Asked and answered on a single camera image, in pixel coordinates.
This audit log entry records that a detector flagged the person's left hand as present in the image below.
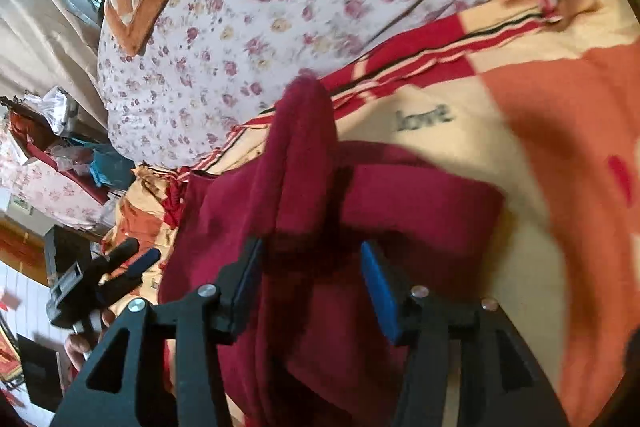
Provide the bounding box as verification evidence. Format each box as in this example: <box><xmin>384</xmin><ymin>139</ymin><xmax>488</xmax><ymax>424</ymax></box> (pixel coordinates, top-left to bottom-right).
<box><xmin>64</xmin><ymin>307</ymin><xmax>119</xmax><ymax>374</ymax></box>

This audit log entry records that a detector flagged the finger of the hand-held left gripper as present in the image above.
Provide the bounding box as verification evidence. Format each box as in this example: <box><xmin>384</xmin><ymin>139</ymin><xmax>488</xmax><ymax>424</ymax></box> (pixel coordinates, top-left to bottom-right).
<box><xmin>96</xmin><ymin>248</ymin><xmax>162</xmax><ymax>304</ymax></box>
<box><xmin>101</xmin><ymin>238</ymin><xmax>140</xmax><ymax>279</ymax></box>

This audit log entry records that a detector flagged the beige curtain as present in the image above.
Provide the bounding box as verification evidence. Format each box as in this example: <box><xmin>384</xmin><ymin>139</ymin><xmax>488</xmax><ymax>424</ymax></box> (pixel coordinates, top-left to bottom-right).
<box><xmin>0</xmin><ymin>0</ymin><xmax>108</xmax><ymax>128</ymax></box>

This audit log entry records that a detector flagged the pink floral cloth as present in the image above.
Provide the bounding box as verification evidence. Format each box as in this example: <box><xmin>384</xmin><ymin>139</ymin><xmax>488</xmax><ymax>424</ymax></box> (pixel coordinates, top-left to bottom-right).
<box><xmin>0</xmin><ymin>127</ymin><xmax>110</xmax><ymax>230</ymax></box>

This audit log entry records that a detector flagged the clear plastic bag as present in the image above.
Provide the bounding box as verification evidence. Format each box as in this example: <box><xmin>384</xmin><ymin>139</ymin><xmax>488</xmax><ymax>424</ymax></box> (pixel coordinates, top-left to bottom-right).
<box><xmin>24</xmin><ymin>86</ymin><xmax>82</xmax><ymax>138</ymax></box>

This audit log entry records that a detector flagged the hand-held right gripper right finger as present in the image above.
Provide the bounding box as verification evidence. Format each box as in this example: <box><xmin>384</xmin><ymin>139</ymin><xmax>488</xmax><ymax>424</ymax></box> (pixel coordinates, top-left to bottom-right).
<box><xmin>360</xmin><ymin>241</ymin><xmax>571</xmax><ymax>427</ymax></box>

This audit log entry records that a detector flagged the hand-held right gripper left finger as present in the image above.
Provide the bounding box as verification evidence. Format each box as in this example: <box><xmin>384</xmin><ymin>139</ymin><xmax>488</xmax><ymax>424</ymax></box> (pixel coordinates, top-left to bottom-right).
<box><xmin>50</xmin><ymin>237</ymin><xmax>265</xmax><ymax>427</ymax></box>

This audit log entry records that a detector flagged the red wooden furniture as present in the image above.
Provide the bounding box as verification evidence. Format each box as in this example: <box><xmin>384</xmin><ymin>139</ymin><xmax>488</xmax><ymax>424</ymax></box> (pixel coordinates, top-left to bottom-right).
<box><xmin>0</xmin><ymin>96</ymin><xmax>112</xmax><ymax>205</ymax></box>

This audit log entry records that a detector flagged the red orange cream bedsheet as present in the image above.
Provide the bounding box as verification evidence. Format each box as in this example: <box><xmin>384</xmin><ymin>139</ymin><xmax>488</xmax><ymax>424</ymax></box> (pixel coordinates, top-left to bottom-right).
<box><xmin>102</xmin><ymin>0</ymin><xmax>640</xmax><ymax>427</ymax></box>

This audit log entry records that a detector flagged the teal plastic bag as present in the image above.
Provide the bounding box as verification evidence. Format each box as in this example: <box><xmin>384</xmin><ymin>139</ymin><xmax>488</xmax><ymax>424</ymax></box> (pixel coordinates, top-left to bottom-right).
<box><xmin>67</xmin><ymin>136</ymin><xmax>137</xmax><ymax>188</ymax></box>

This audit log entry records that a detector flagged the dark box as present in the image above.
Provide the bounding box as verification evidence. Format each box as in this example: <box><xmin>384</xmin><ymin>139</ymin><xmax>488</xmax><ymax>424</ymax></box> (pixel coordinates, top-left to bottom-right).
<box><xmin>16</xmin><ymin>333</ymin><xmax>64</xmax><ymax>412</ymax></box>

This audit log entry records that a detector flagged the maroon knit sweater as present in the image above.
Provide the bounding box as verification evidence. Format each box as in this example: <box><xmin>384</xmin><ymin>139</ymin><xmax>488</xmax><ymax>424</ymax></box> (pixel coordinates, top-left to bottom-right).
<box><xmin>159</xmin><ymin>76</ymin><xmax>506</xmax><ymax>427</ymax></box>

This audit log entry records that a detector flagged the floral quilt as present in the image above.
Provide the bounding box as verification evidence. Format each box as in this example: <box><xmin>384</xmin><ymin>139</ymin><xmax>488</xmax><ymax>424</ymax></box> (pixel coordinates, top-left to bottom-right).
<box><xmin>97</xmin><ymin>0</ymin><xmax>551</xmax><ymax>168</ymax></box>

